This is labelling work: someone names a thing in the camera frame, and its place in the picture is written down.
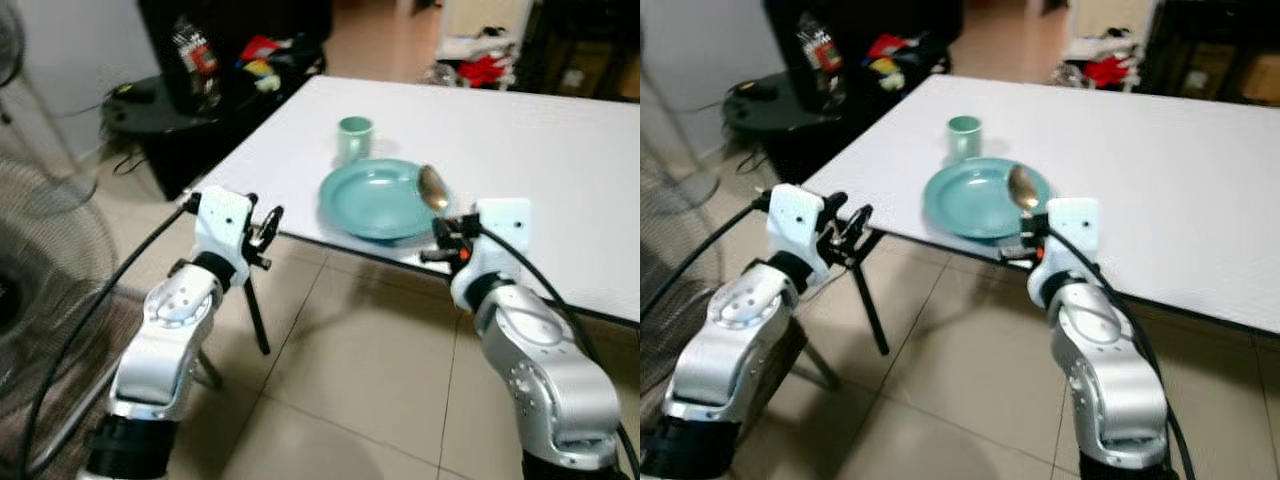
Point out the dark wooden cabinet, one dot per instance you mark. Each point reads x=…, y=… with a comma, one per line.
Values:
x=1215, y=45
x=585, y=45

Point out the red cloth item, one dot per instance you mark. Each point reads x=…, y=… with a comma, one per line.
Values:
x=485, y=70
x=1110, y=70

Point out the teal round plate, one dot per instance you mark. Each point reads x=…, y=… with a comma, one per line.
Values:
x=975, y=200
x=375, y=200

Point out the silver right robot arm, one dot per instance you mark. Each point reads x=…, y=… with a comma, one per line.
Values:
x=1110, y=380
x=540, y=370

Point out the small black device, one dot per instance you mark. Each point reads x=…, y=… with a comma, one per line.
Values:
x=756, y=91
x=133, y=92

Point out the black cabinet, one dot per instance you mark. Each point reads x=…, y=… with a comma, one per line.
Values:
x=815, y=150
x=215, y=150

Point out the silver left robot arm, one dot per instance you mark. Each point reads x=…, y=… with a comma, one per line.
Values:
x=160, y=340
x=730, y=340

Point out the black table leg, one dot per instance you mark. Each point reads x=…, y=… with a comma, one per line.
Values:
x=258, y=315
x=870, y=310

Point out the black round side table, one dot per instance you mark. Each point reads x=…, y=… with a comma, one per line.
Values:
x=150, y=115
x=770, y=115

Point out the bottle with red label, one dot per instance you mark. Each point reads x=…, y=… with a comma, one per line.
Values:
x=820, y=55
x=195, y=60

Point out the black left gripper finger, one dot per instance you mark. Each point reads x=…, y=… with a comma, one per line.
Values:
x=277, y=220
x=259, y=232
x=865, y=220
x=845, y=230

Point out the standing pedestal fan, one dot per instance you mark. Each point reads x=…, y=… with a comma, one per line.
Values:
x=10, y=45

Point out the teal mug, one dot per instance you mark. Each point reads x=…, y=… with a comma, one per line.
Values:
x=963, y=140
x=354, y=140

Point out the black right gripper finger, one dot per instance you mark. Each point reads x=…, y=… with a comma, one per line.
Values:
x=439, y=226
x=1032, y=225
x=1012, y=224
x=458, y=227

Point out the metal spoon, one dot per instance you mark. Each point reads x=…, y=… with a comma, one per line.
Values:
x=433, y=188
x=1022, y=188

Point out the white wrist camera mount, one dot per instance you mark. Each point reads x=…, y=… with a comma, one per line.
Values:
x=505, y=225
x=795, y=220
x=222, y=222
x=1072, y=225

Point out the colourful packages pile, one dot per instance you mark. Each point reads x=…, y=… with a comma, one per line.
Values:
x=888, y=68
x=262, y=68

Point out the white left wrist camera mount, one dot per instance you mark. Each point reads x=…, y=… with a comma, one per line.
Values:
x=222, y=222
x=795, y=220

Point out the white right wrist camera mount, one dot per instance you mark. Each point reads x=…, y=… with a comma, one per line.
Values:
x=1072, y=225
x=505, y=225

